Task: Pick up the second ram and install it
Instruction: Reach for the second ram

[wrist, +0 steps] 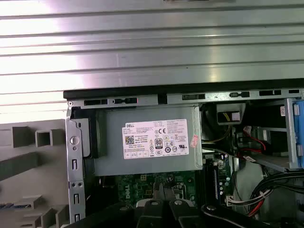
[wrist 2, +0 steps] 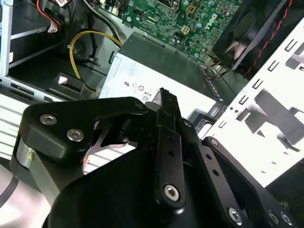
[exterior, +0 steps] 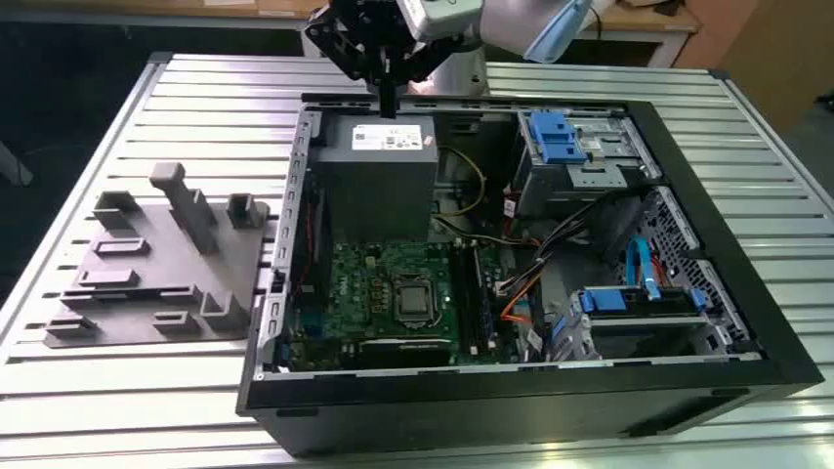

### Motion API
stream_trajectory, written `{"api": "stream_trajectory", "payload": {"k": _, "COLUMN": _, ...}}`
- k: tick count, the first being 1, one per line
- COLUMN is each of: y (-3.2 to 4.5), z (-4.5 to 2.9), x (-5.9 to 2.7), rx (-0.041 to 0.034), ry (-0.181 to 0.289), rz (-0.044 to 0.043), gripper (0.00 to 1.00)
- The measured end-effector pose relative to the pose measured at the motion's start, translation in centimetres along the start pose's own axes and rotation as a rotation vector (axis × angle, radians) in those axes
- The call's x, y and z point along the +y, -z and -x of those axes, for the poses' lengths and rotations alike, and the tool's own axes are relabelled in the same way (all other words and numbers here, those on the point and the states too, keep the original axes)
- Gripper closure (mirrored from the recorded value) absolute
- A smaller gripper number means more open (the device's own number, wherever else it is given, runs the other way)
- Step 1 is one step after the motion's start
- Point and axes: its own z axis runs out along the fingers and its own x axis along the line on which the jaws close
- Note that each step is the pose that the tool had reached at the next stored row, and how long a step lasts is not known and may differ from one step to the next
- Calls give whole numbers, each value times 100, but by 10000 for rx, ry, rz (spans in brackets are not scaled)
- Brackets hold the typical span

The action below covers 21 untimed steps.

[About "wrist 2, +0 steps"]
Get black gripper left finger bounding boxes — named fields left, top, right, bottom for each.
left=20, top=87, right=188, bottom=212

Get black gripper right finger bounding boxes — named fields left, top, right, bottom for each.
left=180, top=118, right=298, bottom=228

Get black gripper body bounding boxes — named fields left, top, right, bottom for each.
left=47, top=142, right=230, bottom=228

